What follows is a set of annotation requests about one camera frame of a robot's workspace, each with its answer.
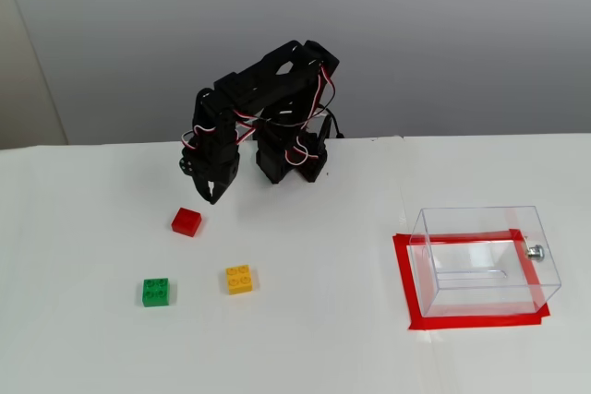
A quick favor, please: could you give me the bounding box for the red lego brick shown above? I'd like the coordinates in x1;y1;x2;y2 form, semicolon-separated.
171;207;203;238

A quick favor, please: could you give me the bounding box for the green lego brick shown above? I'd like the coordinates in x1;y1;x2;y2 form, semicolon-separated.
141;277;176;308

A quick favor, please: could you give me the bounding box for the yellow lego brick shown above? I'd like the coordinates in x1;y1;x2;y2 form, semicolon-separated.
224;264;259;296

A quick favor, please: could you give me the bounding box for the metal box lock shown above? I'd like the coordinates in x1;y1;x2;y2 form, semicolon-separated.
523;236;547;262

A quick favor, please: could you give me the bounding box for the transparent plastic box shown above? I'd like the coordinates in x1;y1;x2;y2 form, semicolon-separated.
409;205;562;319

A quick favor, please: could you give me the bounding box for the red tape frame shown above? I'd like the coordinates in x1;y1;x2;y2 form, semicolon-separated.
392;228;551;331

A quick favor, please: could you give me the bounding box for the red white black servo cable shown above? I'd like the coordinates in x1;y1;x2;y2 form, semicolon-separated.
182;124;218;155
304;66;338;130

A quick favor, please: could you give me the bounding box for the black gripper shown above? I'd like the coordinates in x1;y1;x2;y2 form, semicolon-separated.
178;149;241;206

